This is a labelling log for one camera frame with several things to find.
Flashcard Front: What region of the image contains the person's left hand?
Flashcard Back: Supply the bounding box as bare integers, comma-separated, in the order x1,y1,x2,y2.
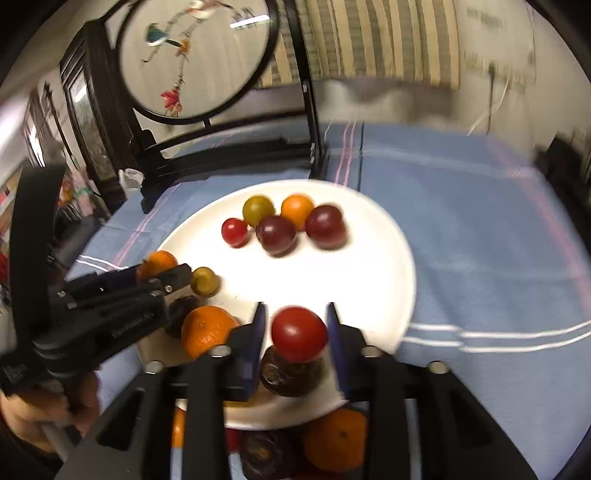
0,369,101,455

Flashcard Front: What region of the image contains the white plastic bag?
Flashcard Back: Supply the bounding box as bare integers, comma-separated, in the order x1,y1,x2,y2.
119,168,144,192

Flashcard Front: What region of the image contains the white oval plate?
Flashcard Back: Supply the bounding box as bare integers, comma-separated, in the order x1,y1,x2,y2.
139,180,417,431

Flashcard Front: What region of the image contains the white power cable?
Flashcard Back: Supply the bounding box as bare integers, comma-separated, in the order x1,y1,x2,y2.
466,69,513,137

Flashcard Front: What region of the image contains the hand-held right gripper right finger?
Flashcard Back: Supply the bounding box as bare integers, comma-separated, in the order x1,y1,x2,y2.
325,302,539,480

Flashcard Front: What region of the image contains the mandarin with white marks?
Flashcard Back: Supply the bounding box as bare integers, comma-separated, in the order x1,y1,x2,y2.
181,305,241,361

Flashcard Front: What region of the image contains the large wrinkled dark passion fruit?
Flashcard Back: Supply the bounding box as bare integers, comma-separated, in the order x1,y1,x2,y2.
259,346,326,398

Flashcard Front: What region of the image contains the green yellow citrus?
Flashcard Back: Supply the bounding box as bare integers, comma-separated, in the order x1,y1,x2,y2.
243,195,276,227

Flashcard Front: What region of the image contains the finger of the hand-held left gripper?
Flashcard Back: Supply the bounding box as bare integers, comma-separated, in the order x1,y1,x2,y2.
65,265,149,296
69,263,193,319

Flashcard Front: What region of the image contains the blue striped tablecloth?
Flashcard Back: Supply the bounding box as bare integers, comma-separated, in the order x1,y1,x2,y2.
69,121,591,480

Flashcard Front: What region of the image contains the small orange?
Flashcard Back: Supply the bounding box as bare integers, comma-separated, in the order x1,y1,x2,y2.
172,406,186,448

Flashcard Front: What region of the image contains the dark wooden framed painting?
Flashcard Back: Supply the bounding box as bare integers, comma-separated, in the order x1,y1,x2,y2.
60,21,134,206

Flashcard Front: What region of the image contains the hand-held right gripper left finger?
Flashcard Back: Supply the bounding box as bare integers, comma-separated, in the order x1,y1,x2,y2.
55,302,269,480

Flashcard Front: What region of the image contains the checked beige curtain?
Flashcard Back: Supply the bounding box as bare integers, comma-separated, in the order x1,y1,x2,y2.
259,0,462,90

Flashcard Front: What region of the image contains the round embroidered bird screen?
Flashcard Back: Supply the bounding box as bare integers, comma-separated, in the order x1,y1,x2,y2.
102,0,331,185

